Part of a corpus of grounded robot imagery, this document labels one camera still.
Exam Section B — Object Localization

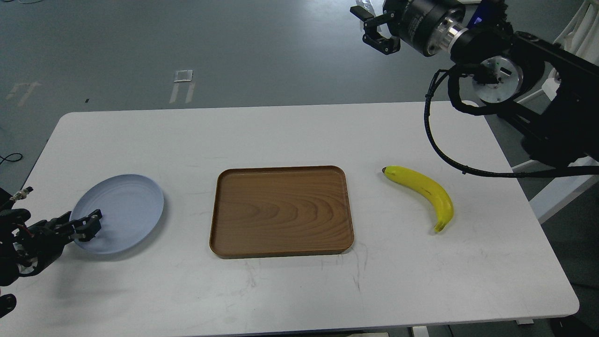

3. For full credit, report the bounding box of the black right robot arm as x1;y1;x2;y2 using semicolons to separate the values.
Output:
350;0;598;178

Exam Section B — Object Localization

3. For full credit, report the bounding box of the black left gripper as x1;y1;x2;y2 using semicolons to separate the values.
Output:
16;209;102;277

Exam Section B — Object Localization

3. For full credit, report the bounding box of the yellow banana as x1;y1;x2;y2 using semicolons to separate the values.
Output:
381;166;455;233

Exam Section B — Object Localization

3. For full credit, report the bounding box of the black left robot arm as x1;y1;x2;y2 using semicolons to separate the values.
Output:
0;186;102;286

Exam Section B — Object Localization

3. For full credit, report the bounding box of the brown wooden tray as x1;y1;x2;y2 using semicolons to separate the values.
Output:
209;166;355;259

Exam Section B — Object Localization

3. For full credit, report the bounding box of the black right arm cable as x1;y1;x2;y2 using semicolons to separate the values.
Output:
424;63;599;179

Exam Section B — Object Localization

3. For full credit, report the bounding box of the light blue round plate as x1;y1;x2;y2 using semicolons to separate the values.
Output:
71;174;164;255

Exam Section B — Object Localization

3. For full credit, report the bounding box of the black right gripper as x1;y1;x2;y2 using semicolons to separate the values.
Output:
350;0;466;57

